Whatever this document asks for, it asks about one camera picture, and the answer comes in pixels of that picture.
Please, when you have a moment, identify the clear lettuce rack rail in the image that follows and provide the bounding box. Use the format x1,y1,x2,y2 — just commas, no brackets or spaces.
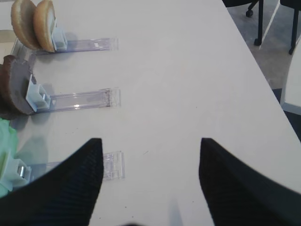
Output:
30,151,125,182

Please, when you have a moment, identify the white neighbouring table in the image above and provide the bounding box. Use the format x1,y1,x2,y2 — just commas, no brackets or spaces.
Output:
280,46,301,115

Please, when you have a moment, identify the white lettuce rack pusher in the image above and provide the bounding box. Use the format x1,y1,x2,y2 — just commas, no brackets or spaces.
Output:
0,152,32,192

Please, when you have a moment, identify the white bun rack pusher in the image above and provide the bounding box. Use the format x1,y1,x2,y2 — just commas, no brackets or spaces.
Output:
51,22,68,52

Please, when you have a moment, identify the rear brown meat patty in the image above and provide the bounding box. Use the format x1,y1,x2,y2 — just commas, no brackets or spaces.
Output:
0,55,16,114

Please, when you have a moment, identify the bun half in rack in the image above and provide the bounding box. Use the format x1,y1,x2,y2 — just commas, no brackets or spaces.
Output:
11,0,41,50
33,0,56,52

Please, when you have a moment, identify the brown meat patty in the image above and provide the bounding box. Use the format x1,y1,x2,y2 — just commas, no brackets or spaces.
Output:
0,55,16,114
8,58,36,115

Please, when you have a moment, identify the front bun half in rack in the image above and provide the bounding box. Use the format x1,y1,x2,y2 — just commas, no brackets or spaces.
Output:
33,0,56,52

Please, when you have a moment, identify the white patty rack pusher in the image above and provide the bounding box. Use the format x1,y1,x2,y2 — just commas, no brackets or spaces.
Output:
25,74,51,113

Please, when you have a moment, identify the clear patty rack rail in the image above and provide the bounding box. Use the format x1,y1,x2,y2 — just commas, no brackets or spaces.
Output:
37,88,121,113

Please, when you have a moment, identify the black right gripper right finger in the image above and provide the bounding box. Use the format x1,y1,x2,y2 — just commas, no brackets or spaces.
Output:
199,138,301,226

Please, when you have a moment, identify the black chair leg right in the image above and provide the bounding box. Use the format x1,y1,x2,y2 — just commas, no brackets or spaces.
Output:
280,0,301,55

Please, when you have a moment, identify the front brown meat patty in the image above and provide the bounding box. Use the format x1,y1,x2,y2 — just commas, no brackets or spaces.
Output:
8,58,36,115

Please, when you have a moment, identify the rear bun half in rack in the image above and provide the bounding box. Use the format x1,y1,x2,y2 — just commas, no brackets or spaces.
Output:
11,0,41,50

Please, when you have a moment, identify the clear bun rack rail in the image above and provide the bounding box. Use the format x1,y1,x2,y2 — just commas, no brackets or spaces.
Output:
10,38,119,56

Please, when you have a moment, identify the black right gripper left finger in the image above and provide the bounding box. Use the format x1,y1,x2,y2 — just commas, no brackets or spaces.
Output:
0,138,104,226

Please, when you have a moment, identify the green lettuce leaf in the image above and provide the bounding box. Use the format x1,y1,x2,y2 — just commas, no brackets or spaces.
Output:
0,118,18,198

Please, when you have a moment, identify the black office chair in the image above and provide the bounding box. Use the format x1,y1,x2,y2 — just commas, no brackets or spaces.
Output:
222,0,281,47

